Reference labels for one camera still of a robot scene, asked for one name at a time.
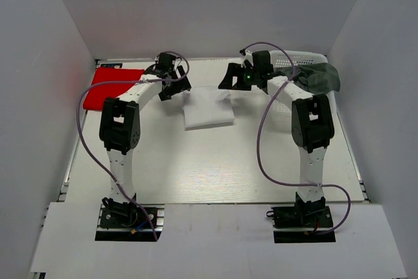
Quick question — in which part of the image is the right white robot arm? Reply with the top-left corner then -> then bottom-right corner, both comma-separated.
218,49 -> 334,226

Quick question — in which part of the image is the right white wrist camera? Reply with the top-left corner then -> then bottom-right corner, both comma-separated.
239,48 -> 253,69

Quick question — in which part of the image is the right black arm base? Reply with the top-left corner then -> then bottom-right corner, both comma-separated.
266,206 -> 336,244

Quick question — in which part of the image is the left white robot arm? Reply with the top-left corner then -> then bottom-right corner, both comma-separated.
99,52 -> 191,226

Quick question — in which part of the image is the white t shirt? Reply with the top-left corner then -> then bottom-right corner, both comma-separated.
183,86 -> 234,131

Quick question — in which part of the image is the grey t shirt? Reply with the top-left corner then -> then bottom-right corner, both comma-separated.
274,63 -> 341,95

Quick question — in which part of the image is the white plastic basket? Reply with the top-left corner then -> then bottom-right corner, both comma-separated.
265,50 -> 337,133

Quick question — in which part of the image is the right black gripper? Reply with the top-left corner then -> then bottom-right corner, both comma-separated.
219,63 -> 260,91

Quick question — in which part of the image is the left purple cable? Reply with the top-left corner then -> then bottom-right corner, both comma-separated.
78,50 -> 190,240

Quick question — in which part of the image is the blue label sticker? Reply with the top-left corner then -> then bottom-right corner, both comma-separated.
99,63 -> 123,69

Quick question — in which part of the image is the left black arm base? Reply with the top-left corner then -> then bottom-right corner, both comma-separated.
95,197 -> 164,242

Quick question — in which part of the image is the folded red t shirt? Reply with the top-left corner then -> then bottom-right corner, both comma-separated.
83,67 -> 145,111

